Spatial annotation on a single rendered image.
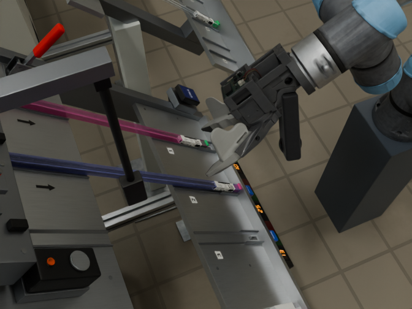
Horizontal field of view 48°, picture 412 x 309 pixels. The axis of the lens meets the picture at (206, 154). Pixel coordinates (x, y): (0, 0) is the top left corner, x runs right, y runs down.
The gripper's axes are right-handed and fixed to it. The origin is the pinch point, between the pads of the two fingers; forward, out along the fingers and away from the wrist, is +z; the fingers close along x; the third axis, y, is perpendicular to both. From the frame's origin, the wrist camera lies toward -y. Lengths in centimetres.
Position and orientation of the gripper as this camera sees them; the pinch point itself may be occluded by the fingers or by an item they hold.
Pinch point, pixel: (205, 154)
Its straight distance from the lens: 76.3
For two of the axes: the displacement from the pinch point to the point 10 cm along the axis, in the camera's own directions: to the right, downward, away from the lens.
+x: 0.5, 5.0, -8.6
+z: -7.8, 5.5, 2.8
